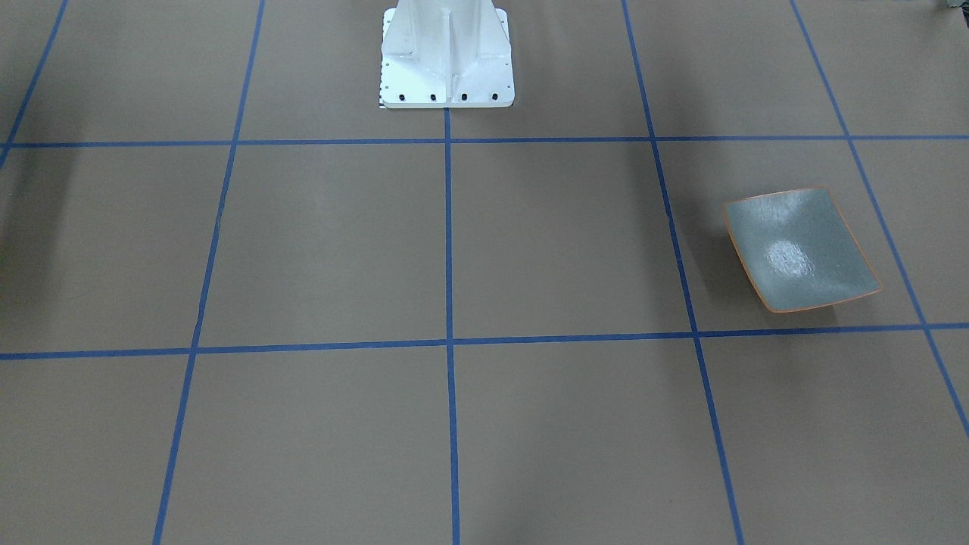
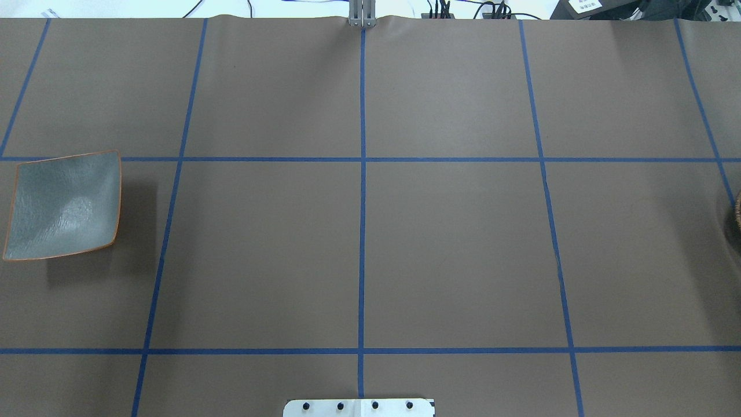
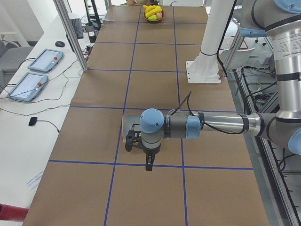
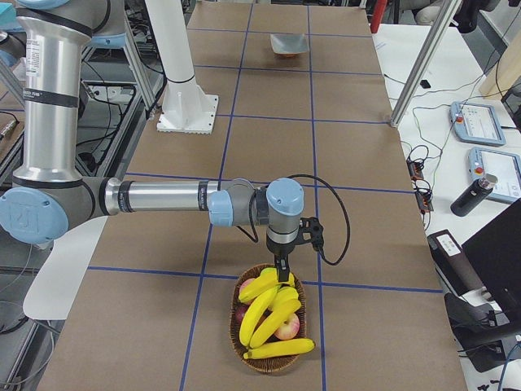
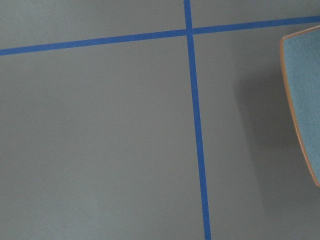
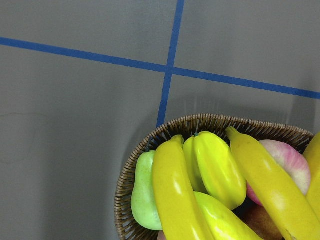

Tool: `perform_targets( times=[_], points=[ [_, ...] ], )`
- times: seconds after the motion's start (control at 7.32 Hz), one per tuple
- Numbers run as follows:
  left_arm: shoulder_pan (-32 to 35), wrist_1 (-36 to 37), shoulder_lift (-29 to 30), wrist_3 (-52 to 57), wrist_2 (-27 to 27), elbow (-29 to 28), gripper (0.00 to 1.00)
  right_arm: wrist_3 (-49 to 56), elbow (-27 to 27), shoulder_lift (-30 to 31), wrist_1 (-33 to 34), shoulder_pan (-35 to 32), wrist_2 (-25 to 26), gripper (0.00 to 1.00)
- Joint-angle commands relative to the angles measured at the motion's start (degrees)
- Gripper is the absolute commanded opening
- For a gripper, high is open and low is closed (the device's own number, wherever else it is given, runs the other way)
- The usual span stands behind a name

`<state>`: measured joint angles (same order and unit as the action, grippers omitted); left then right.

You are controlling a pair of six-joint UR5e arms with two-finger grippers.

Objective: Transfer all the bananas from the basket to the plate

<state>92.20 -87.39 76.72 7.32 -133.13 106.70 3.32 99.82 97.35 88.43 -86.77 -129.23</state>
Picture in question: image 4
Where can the teach pendant near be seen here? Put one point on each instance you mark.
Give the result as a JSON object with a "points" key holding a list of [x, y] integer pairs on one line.
{"points": [[505, 166]]}

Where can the white camera pole base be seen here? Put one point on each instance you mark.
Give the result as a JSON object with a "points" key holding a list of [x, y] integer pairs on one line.
{"points": [[185, 107]]}

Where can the pink apple right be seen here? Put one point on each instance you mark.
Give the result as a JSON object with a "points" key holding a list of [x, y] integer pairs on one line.
{"points": [[289, 328]]}

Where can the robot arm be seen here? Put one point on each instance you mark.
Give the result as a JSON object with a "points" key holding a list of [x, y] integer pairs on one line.
{"points": [[49, 196]]}

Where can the dark red mango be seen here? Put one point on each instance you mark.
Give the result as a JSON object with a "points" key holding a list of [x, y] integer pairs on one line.
{"points": [[240, 312]]}

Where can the teach pendant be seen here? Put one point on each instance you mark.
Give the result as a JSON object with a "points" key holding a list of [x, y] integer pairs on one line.
{"points": [[476, 123], [505, 166]]}

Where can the black monitor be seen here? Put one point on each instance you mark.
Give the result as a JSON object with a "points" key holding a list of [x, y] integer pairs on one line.
{"points": [[494, 253]]}

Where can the black bottle silver cap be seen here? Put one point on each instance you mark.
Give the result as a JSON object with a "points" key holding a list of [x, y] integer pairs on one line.
{"points": [[473, 195]]}

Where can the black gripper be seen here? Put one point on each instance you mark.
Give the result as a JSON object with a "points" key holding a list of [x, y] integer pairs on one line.
{"points": [[280, 248]]}

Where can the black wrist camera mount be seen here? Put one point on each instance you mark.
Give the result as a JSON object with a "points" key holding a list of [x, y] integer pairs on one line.
{"points": [[310, 231]]}

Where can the teach pendant far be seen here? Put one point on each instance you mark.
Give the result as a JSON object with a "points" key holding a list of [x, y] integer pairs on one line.
{"points": [[476, 123]]}

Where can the grey square plate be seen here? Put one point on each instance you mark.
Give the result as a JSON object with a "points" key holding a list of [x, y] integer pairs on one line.
{"points": [[289, 44]]}

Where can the pink apple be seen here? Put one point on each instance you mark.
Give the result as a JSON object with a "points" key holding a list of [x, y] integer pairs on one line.
{"points": [[245, 284], [289, 328]]}

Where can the small electronics board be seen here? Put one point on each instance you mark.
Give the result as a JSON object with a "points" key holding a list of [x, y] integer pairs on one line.
{"points": [[424, 202], [415, 170]]}

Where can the aluminium frame post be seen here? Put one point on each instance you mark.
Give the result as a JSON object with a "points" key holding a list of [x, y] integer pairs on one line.
{"points": [[425, 55]]}

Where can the small electronics board near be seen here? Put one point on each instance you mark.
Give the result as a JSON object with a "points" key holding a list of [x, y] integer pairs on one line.
{"points": [[424, 202]]}

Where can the black box white label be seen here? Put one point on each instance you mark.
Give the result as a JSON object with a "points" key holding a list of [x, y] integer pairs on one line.
{"points": [[449, 256]]}

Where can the brown wicker basket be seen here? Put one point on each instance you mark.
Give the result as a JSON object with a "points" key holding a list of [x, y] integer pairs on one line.
{"points": [[267, 365]]}

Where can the small electronics board far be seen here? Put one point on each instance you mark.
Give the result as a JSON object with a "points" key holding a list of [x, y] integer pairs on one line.
{"points": [[415, 170]]}

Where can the pink apple left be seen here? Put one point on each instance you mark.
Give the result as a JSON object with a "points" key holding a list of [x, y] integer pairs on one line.
{"points": [[245, 284]]}

